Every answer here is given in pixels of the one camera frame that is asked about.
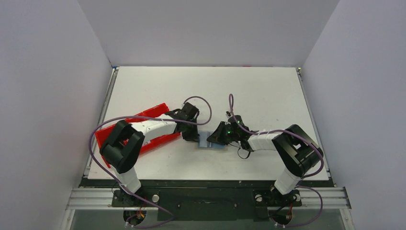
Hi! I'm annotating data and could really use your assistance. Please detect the beige card holder wallet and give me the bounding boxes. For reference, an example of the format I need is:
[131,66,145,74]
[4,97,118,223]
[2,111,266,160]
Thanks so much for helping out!
[195,130,227,150]

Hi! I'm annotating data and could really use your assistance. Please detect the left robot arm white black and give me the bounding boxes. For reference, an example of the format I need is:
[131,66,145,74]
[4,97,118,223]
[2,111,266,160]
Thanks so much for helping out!
[95,103,199,206]

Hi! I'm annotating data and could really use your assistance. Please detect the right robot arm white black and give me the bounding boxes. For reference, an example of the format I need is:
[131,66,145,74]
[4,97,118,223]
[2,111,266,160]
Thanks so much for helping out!
[207,115,324,205]

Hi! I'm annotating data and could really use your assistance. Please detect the black loop cable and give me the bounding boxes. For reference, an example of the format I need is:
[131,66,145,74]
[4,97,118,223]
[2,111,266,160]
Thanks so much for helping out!
[237,144,252,160]

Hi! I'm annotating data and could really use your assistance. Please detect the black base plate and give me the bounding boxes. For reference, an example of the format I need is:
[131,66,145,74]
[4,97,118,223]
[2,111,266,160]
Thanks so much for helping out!
[113,187,302,222]

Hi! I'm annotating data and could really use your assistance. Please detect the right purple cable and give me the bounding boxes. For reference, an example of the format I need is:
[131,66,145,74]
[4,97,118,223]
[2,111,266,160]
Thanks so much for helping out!
[228,93,325,229]

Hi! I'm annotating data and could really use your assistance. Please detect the aluminium frame rail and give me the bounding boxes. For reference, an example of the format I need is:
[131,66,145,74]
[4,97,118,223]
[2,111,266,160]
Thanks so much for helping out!
[66,187,351,210]

